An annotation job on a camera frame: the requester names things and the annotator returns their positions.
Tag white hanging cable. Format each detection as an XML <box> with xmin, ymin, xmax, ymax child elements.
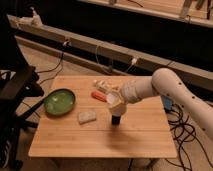
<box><xmin>94</xmin><ymin>42</ymin><xmax>139</xmax><ymax>75</ymax></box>

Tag black floor cables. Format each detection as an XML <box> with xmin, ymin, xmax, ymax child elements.
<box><xmin>165</xmin><ymin>103</ymin><xmax>213</xmax><ymax>171</ymax></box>

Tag white tube package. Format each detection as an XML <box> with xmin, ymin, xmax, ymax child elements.
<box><xmin>93</xmin><ymin>80</ymin><xmax>118</xmax><ymax>94</ymax></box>

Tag green round plate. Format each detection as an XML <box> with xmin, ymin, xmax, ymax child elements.
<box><xmin>44</xmin><ymin>88</ymin><xmax>76</xmax><ymax>117</ymax></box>

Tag wooden table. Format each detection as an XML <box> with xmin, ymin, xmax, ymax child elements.
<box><xmin>29</xmin><ymin>76</ymin><xmax>177</xmax><ymax>158</ymax></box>

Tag black office chair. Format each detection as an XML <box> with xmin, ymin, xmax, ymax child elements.
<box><xmin>0</xmin><ymin>12</ymin><xmax>44</xmax><ymax>171</ymax></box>

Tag orange carrot toy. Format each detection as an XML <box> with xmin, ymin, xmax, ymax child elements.
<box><xmin>91</xmin><ymin>91</ymin><xmax>107</xmax><ymax>102</ymax></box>

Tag blue box on floor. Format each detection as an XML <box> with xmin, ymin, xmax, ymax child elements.
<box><xmin>161</xmin><ymin>96</ymin><xmax>173</xmax><ymax>110</ymax></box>

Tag long grey beam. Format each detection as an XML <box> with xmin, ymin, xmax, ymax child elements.
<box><xmin>8</xmin><ymin>15</ymin><xmax>213</xmax><ymax>84</ymax></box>

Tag white spray bottle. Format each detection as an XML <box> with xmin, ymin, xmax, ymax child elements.
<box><xmin>18</xmin><ymin>6</ymin><xmax>44</xmax><ymax>28</ymax></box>

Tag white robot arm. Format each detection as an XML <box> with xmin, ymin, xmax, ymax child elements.
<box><xmin>107</xmin><ymin>68</ymin><xmax>213</xmax><ymax>141</ymax></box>

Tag black eraser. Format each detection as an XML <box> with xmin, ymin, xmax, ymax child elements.
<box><xmin>111</xmin><ymin>116</ymin><xmax>121</xmax><ymax>126</ymax></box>

